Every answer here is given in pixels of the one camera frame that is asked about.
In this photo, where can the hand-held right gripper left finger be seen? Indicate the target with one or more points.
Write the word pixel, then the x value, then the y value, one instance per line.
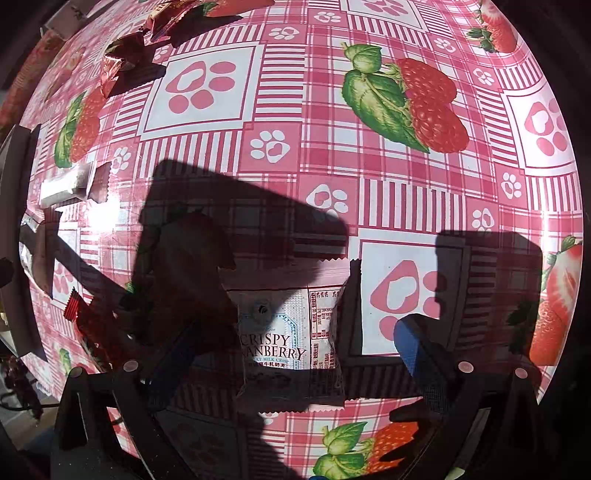
pixel 180 351

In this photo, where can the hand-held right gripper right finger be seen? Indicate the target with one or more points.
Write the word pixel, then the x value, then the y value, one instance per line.
pixel 412 350

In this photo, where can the red foil snack packet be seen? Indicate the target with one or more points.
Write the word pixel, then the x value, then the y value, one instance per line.
pixel 168 21
pixel 122 62
pixel 76 307

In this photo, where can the silver white snack packet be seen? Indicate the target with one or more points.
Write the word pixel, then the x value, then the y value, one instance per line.
pixel 64 189

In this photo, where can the strawberry print pink tablecloth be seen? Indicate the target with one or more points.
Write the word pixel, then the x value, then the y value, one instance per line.
pixel 323 152

